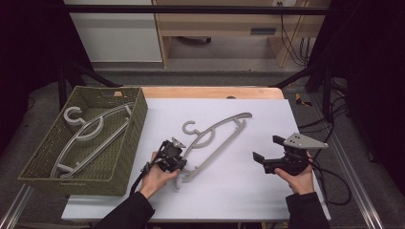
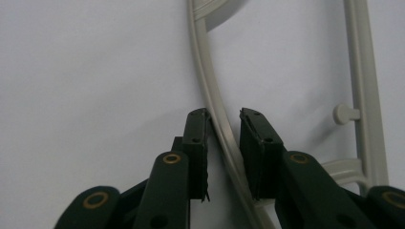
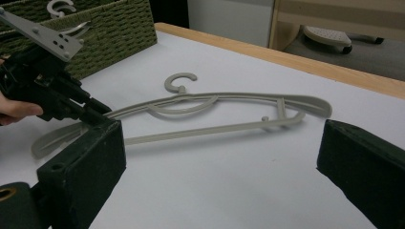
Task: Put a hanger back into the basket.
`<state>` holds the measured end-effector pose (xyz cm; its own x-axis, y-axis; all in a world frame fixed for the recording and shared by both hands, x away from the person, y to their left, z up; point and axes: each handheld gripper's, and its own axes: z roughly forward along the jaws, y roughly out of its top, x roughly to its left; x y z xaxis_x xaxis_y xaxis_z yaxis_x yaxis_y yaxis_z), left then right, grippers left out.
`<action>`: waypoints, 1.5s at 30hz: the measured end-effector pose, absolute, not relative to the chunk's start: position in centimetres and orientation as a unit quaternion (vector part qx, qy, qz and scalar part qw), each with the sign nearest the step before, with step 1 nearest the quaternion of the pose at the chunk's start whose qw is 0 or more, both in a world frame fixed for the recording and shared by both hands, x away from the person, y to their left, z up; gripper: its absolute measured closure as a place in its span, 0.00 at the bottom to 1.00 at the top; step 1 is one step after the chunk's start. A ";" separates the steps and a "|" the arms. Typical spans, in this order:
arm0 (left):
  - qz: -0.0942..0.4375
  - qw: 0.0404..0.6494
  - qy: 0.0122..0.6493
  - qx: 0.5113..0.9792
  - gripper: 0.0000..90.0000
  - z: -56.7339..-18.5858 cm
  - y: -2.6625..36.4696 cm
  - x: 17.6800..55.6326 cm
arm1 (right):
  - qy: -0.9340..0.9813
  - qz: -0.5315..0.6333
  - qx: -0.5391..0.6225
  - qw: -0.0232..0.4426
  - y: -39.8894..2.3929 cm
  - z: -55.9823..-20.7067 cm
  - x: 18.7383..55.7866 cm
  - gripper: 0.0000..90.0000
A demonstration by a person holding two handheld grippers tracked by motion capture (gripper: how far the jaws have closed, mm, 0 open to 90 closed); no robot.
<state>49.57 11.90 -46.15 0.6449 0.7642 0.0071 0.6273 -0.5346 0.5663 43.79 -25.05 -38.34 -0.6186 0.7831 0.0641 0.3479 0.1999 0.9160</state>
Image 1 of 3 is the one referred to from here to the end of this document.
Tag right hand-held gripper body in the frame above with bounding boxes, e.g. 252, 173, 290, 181
262, 132, 329, 177

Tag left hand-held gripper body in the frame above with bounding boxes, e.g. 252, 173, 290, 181
156, 136, 188, 174

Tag grey plastic clothes hanger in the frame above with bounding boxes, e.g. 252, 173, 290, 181
173, 112, 253, 191
50, 102, 135, 179

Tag green woven basket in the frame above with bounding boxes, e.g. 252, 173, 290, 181
17, 85, 149, 197

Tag person's right hand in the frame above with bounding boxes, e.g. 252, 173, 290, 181
274, 152, 316, 196

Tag person's left hand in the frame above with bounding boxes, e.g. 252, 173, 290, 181
139, 152, 181, 199

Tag white table mat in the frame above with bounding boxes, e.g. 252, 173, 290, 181
61, 97, 332, 222

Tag yellow and black floor object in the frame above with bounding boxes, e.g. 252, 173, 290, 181
294, 93, 313, 108

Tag black metal stand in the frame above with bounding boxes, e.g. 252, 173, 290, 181
270, 60, 335, 123
56, 60, 123, 111

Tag black curtain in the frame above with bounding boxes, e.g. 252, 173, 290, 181
0, 0, 94, 154
305, 0, 405, 192

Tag white cabinet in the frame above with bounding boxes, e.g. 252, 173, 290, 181
63, 0, 163, 63

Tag beige wooden desk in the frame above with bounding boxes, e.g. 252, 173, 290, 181
152, 0, 332, 69

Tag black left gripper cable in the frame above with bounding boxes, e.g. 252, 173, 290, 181
129, 161, 160, 196

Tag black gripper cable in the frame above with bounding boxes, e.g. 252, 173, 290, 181
307, 157, 353, 206
129, 161, 160, 196

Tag black floor cables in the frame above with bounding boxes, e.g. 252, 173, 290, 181
298, 77, 352, 136

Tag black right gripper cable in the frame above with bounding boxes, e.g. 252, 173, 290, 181
307, 157, 353, 206

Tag aluminium floor rail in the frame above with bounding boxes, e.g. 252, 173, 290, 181
309, 94, 386, 229
0, 184, 34, 229

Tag black hanging cables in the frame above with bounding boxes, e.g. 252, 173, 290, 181
279, 13, 317, 68

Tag black horizontal frame bar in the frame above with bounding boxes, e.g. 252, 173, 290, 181
63, 4, 330, 16

